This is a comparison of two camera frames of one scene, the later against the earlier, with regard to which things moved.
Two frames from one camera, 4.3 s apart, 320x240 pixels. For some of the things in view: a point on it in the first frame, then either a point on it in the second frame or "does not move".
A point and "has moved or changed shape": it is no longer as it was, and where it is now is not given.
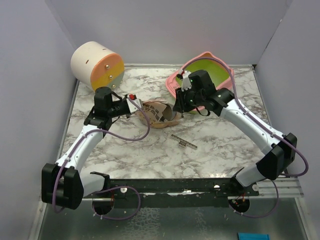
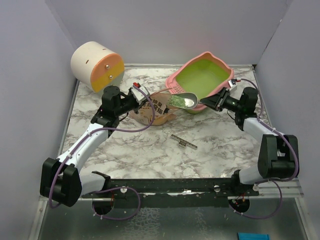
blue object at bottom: [244, 236] does not move
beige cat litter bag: [161, 113] has moved or changed shape
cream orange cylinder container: [94, 65] does not move
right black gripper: [180, 105] → [217, 101]
